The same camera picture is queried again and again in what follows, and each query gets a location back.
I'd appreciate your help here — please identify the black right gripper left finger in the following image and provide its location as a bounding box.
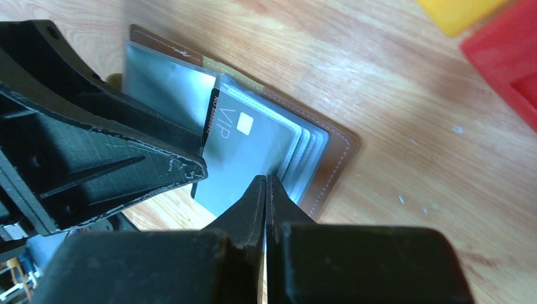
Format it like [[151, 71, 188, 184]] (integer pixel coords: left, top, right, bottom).
[[33, 175, 266, 303]]

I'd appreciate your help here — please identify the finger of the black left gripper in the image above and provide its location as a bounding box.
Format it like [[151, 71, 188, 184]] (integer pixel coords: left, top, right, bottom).
[[1, 20, 201, 156], [1, 82, 208, 235]]

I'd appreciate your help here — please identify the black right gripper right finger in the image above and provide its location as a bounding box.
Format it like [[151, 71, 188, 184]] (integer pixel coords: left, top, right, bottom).
[[265, 175, 474, 303]]

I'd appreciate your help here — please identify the grey VIP card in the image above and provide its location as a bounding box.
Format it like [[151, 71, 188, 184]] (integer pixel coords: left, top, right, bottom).
[[194, 84, 301, 216]]

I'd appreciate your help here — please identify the brown leather card holder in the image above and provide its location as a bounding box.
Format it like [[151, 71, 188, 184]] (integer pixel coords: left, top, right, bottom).
[[122, 24, 357, 217]]

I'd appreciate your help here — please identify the yellow plastic bin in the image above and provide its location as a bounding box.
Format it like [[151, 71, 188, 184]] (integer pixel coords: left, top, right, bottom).
[[417, 0, 510, 37]]

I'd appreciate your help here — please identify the red plastic bin near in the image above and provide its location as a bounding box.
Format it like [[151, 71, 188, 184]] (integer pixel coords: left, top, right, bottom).
[[460, 0, 536, 130]]

